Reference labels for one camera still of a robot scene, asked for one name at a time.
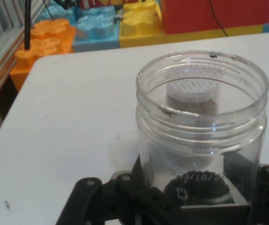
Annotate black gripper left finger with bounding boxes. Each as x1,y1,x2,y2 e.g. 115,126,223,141
56,156,181,225

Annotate clear jar with black seeds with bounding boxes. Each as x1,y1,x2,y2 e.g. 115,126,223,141
135,50,269,209

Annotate blue giant building block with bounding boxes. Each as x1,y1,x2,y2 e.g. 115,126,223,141
40,0,121,53

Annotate orange giant building block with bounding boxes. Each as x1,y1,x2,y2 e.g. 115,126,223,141
9,18,77,92

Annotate large red building block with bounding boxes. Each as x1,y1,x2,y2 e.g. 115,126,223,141
160,0,269,36

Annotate black tripod stand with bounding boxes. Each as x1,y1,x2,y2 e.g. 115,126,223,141
23,0,32,50

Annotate thin black wire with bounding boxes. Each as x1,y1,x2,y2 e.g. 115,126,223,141
208,0,229,38

